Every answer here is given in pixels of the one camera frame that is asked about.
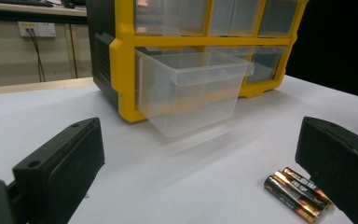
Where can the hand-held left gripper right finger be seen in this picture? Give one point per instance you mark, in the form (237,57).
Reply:
(341,168)

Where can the yellow and black drawer cabinet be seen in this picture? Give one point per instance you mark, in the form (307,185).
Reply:
(122,68)

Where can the black and gold battery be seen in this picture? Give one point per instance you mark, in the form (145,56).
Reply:
(298,188)
(289,197)
(306,182)

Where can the clear plastic drawer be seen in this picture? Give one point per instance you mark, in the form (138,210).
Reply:
(189,102)
(171,17)
(234,17)
(276,18)
(230,53)

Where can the white wall socket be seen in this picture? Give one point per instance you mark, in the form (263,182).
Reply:
(38,29)

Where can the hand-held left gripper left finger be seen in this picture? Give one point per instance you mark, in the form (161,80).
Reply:
(59,168)

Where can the beige desk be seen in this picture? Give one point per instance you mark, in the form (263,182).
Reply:
(28,11)

